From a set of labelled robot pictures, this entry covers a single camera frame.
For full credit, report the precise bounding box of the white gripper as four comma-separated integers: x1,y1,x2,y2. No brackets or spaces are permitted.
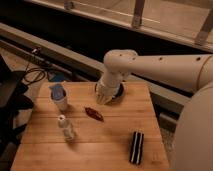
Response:
96,77,120,105

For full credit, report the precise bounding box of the clear plastic bottle white cap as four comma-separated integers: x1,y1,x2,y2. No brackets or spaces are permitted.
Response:
58,115,75,141

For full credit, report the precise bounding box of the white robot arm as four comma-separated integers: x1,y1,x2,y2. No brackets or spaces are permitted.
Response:
96,49,213,171

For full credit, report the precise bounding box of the black round bowl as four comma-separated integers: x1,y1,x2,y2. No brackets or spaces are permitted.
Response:
95,82,124,104

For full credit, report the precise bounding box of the dark red leaf-shaped object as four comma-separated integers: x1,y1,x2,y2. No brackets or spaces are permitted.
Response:
85,107,104,121

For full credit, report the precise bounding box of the white cup blue lid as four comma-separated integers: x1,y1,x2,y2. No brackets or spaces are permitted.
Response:
49,83,68,111

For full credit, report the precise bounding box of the black white striped case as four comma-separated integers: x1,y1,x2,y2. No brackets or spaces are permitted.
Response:
129,132,144,165

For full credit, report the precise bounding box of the black chair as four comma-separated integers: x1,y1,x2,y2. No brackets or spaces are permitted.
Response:
0,54,34,157

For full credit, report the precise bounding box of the metal rail beam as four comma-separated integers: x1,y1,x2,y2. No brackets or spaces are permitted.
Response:
0,22,189,113

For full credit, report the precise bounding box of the black cable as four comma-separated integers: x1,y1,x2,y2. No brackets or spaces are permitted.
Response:
22,66,51,85

